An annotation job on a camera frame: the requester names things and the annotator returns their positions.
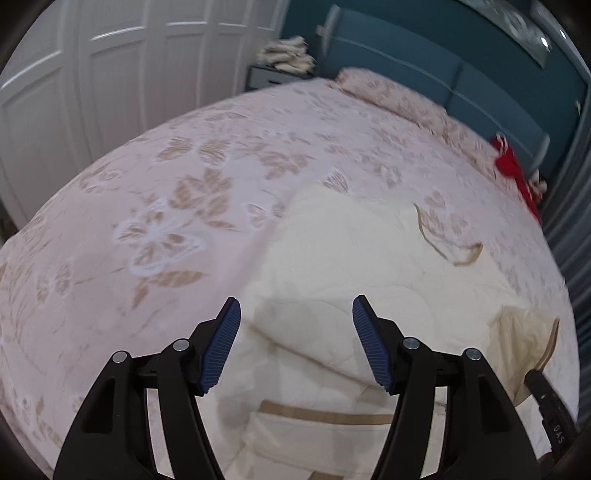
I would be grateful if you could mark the grey nightstand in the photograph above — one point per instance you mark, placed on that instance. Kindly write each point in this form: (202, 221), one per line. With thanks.
(263, 77)

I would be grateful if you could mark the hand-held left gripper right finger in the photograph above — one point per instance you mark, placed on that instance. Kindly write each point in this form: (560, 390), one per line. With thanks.
(371, 350)

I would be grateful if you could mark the red garment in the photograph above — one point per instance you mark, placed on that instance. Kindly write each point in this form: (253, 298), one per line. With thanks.
(510, 166)

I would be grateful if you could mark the pink floral bed blanket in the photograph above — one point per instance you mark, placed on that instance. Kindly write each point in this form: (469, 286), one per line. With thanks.
(175, 194)

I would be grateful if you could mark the pink floral pillow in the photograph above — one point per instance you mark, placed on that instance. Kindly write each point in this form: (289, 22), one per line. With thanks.
(406, 104)

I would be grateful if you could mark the cream quilted jacket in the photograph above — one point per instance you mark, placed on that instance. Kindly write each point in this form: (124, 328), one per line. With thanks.
(337, 258)

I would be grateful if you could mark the teal padded headboard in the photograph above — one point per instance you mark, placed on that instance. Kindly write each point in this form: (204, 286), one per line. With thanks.
(415, 55)

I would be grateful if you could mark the grey curtain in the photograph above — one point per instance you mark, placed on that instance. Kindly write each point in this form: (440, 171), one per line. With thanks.
(570, 207)

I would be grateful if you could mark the pile of beige cloths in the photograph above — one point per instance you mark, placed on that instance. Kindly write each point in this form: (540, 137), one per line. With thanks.
(286, 53)

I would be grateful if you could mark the white panelled wardrobe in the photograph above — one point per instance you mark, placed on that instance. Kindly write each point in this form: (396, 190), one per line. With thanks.
(115, 69)

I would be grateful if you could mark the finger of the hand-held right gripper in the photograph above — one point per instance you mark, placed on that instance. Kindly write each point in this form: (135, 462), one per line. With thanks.
(538, 385)

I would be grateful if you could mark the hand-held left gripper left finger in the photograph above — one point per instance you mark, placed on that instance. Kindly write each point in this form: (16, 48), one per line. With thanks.
(221, 350)

